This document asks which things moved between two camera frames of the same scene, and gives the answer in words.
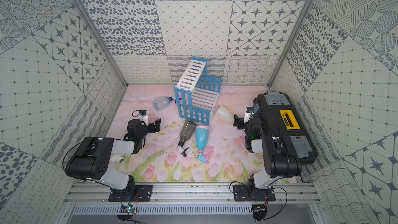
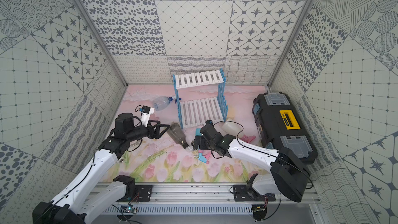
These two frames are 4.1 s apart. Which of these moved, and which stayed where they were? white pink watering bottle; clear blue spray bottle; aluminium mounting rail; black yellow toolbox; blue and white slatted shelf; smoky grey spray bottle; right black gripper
Moved: blue and white slatted shelf; white pink watering bottle; smoky grey spray bottle; right black gripper
Stayed: black yellow toolbox; clear blue spray bottle; aluminium mounting rail
